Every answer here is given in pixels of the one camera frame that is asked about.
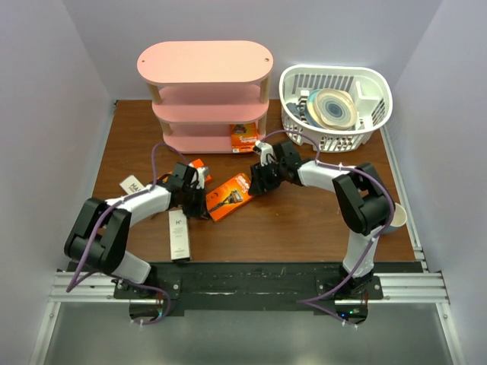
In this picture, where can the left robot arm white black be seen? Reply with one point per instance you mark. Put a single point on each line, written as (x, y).
(99, 236)

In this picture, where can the aluminium frame rail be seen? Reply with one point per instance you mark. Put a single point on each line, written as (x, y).
(411, 325)

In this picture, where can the white Harry's razor box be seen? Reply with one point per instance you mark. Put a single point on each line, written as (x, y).
(131, 185)

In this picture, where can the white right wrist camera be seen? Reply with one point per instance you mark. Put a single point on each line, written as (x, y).
(265, 152)

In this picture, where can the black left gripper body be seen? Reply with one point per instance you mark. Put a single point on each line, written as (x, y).
(192, 193)

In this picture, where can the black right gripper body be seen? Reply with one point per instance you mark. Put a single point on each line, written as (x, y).
(277, 170)

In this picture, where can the white plastic basket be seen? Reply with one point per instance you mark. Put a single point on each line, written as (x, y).
(369, 91)

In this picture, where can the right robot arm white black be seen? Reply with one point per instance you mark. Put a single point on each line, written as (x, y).
(364, 203)

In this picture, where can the grey white razor box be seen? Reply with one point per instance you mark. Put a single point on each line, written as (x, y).
(179, 236)

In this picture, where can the pink three-tier wooden shelf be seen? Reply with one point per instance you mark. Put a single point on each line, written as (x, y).
(200, 88)

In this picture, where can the orange Gillette razor box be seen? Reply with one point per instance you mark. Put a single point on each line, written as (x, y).
(198, 164)
(228, 197)
(243, 137)

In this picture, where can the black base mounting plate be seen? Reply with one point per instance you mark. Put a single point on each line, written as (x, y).
(259, 287)

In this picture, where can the stack of ceramic plates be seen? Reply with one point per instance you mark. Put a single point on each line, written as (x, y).
(326, 108)

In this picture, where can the beige blue cup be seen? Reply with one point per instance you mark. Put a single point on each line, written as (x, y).
(400, 218)

